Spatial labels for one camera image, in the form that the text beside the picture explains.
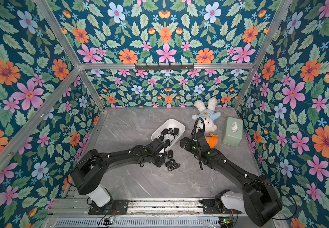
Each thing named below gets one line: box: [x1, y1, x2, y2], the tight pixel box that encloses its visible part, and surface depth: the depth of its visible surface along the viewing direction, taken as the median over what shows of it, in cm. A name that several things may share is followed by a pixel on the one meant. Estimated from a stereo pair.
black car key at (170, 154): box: [167, 150, 174, 160], surface depth 93 cm
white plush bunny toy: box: [192, 97, 222, 133], surface depth 112 cm
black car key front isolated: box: [160, 128, 169, 136], surface depth 106 cm
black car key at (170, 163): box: [164, 159, 176, 168], surface depth 90 cm
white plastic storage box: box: [151, 118, 186, 147], surface depth 106 cm
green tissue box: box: [221, 116, 243, 147], surface depth 98 cm
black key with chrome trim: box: [167, 162, 181, 171], surface depth 88 cm
